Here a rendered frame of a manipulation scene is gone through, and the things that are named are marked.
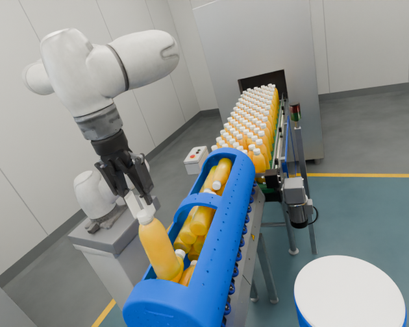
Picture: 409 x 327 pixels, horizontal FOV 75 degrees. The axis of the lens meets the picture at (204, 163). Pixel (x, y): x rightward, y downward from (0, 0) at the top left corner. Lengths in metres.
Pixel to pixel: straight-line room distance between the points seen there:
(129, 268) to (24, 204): 2.37
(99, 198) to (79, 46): 0.95
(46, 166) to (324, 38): 4.66
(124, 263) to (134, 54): 1.11
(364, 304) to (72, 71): 0.90
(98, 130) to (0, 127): 3.05
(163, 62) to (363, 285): 0.81
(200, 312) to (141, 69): 0.61
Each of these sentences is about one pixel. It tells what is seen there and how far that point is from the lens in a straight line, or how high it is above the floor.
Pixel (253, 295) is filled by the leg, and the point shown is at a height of 0.07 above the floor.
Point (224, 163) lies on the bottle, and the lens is 1.32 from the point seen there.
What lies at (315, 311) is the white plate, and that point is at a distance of 0.90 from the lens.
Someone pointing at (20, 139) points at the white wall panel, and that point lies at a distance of 3.68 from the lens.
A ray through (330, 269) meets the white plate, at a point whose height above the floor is 1.04.
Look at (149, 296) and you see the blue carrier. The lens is 0.79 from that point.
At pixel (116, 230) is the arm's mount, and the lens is 1.41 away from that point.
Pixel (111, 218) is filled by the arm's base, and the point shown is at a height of 1.09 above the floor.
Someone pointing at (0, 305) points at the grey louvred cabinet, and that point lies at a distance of 2.41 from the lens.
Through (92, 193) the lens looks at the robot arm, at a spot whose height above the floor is 1.26.
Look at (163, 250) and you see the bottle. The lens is 0.75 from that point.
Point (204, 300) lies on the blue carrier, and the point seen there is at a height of 1.17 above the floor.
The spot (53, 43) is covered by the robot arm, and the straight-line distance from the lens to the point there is 0.58.
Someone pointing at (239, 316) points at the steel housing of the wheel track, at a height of 0.87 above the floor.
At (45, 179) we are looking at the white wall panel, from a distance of 3.78.
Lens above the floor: 1.80
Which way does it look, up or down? 26 degrees down
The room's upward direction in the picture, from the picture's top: 18 degrees counter-clockwise
